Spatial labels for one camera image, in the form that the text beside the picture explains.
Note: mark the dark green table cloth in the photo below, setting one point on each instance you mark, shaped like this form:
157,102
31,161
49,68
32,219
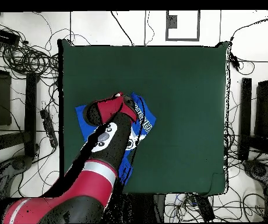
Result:
183,140

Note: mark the black frame stand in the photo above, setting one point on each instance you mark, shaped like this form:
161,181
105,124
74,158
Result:
245,116
30,105

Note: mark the black power adapter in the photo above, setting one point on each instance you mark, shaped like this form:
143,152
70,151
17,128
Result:
235,61

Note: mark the blue printed t-shirt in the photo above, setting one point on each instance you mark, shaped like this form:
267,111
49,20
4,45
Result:
148,116

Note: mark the grey square frame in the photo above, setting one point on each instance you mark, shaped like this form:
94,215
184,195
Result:
171,22

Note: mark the black power strip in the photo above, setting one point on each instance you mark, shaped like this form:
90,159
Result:
205,208
49,127

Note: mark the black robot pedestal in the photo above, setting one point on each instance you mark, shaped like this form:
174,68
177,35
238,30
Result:
152,207

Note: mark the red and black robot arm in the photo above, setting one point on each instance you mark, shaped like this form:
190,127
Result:
89,182

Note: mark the black electronics box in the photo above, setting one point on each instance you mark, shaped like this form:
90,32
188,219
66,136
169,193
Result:
4,36

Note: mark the grey wheeled base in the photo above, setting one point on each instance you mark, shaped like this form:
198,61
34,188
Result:
19,163
258,170

